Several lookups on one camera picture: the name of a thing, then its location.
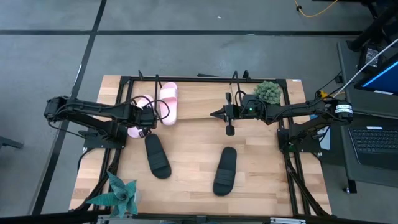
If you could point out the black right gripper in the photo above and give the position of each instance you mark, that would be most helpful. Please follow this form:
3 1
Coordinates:
248 113

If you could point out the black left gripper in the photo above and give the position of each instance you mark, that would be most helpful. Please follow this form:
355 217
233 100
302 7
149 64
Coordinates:
144 116

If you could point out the black rubber slide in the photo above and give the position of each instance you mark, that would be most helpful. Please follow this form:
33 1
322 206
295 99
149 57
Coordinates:
157 155
225 168

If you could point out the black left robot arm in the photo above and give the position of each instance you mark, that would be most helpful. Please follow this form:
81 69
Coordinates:
93 109

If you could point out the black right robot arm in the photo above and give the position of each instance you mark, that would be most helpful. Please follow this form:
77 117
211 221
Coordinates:
298 109

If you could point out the round green potted succulent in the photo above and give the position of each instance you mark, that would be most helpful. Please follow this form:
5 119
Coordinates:
267 92

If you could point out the teal spiky potted plant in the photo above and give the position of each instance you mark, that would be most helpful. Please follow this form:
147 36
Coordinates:
119 196

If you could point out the laptop computer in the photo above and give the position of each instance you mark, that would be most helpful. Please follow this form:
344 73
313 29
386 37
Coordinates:
346 93

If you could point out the dark grey floor object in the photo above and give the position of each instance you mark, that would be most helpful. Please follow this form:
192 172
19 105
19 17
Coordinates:
9 142

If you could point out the black laptop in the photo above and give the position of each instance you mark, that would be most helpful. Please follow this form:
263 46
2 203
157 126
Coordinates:
373 143

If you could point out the black power brick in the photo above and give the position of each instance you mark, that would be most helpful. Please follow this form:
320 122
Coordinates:
370 57

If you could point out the monitor with blue screen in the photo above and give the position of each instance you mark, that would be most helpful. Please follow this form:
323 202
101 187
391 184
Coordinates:
385 77

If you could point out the black floor stand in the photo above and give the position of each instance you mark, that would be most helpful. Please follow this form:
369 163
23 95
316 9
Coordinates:
373 28

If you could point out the wooden shelf with black frame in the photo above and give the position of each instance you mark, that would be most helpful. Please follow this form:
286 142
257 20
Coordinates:
202 99

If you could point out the black table frame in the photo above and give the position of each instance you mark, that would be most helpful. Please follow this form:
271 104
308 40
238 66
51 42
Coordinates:
186 79

